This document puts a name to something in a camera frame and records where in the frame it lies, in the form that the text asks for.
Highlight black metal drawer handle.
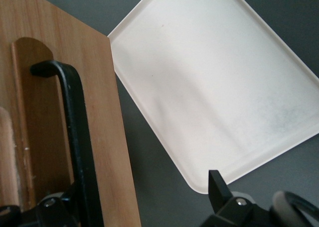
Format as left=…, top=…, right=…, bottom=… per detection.
left=29, top=61, right=104, bottom=227

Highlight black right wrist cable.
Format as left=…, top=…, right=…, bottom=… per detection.
left=271, top=190, right=319, bottom=227

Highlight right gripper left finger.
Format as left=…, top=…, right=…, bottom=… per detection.
left=34, top=181, right=83, bottom=227

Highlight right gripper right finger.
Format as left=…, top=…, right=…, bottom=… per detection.
left=199, top=169, right=277, bottom=227

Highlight cream plastic tray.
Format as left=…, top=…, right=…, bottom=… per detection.
left=107, top=0, right=319, bottom=195

